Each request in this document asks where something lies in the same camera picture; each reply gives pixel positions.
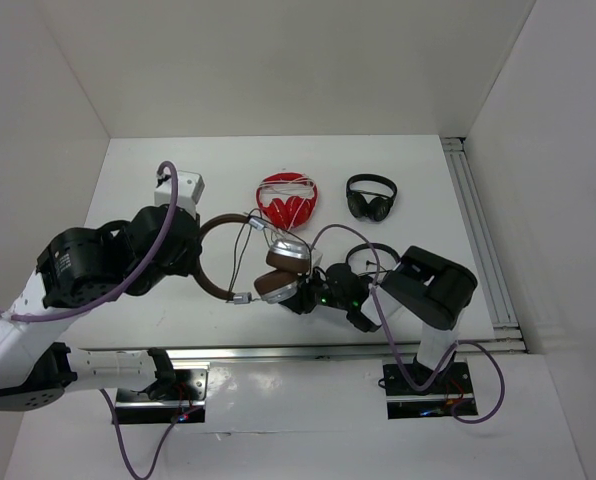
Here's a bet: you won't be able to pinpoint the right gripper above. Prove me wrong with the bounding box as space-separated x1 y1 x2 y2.
278 265 351 315

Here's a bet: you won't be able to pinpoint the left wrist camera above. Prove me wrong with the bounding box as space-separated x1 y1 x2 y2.
154 171 205 218

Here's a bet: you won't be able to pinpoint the thin black headphone cable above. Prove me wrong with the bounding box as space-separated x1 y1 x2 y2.
225 209 289 301

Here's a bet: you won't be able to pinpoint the aluminium side rail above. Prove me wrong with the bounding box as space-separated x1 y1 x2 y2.
441 137 528 353

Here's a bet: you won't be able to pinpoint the aluminium front rail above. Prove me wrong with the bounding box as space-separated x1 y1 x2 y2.
68 344 393 371

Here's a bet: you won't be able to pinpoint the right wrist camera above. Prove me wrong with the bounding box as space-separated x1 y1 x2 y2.
310 248 323 271

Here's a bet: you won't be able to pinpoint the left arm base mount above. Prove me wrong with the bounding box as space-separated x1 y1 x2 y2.
114 363 209 425

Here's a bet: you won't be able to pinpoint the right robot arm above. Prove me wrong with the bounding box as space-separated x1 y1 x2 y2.
280 246 478 392

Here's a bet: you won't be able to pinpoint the black headphones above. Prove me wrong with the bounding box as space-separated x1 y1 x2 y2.
345 173 398 223
344 243 400 276

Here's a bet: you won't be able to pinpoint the brown silver headphones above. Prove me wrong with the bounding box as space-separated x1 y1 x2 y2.
194 213 313 304

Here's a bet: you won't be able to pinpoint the black headphones near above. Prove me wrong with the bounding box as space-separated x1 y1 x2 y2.
344 243 400 276

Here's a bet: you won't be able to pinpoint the red headphones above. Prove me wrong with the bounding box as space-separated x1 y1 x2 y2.
255 172 318 230

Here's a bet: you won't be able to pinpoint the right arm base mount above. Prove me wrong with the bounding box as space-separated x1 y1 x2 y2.
378 362 479 420

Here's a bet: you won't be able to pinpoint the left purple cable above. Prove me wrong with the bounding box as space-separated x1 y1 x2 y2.
0 160 204 480

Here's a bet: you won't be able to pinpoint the black headphones far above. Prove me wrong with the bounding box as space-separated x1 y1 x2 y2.
345 173 398 223

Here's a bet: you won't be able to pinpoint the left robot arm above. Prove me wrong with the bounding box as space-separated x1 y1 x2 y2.
0 206 202 412

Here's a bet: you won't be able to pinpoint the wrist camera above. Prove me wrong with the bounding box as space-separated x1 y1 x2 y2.
154 171 205 218
310 248 323 271

